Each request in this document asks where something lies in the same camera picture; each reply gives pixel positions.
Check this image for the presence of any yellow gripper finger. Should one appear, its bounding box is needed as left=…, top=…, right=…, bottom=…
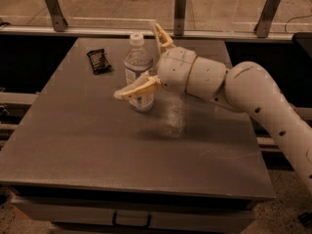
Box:
left=149, top=20, right=176, bottom=54
left=114, top=72, right=162, bottom=100

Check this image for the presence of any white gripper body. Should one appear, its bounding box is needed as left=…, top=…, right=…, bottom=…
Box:
left=157, top=47, right=197, bottom=94

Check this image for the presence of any blue plastic bottle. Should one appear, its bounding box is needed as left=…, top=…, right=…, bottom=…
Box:
left=124, top=33, right=154, bottom=112

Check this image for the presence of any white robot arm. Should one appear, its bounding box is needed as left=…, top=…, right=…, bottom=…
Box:
left=114, top=22, right=312, bottom=193

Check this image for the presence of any black snack packet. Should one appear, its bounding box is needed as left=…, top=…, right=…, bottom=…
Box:
left=87, top=49, right=112, bottom=75

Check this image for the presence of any middle metal bracket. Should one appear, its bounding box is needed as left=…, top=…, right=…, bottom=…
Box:
left=174, top=0, right=187, bottom=36

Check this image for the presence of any metal bracket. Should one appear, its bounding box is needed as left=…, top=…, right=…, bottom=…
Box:
left=45, top=0, right=68, bottom=32
left=253, top=0, right=281, bottom=38
left=174, top=0, right=187, bottom=36

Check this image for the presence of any left metal bracket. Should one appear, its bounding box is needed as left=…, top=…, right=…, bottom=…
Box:
left=45, top=0, right=68, bottom=32

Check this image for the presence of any right metal bracket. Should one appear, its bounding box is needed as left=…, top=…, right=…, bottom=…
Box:
left=253, top=0, right=281, bottom=38

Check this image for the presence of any grey table drawer with handle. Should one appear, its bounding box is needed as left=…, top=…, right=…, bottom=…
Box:
left=12, top=195, right=254, bottom=234

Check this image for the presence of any metal rail behind table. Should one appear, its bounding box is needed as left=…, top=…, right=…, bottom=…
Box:
left=0, top=24, right=289, bottom=42

